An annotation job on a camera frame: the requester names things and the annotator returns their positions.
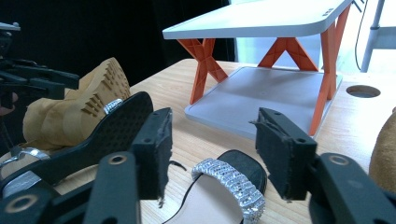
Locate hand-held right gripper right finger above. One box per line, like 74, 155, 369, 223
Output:
253, 106, 318, 202

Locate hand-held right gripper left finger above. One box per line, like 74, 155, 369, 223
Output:
130, 106, 174, 202

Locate tan suede boot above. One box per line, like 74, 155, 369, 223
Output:
368, 106, 396, 194
22, 57, 132, 151

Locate white shoe rack orange legs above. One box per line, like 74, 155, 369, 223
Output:
162, 0, 354, 141

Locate black curtain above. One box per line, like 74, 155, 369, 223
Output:
0, 0, 236, 94

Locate black floor cables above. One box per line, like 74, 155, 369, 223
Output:
354, 0, 370, 71

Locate white metal desk frame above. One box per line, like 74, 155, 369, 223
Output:
360, 0, 396, 73

